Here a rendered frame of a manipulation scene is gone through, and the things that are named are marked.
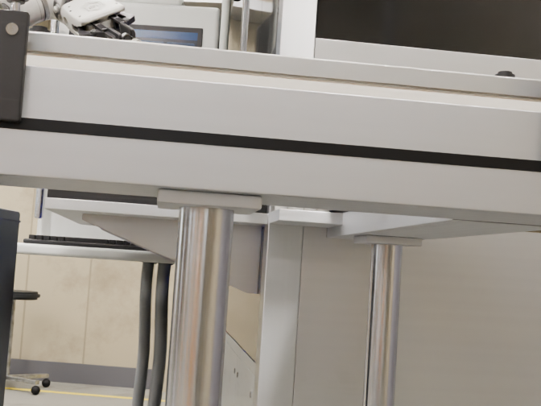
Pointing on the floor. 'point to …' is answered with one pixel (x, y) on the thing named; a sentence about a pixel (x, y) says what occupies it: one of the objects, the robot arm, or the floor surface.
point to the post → (282, 248)
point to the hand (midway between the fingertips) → (121, 35)
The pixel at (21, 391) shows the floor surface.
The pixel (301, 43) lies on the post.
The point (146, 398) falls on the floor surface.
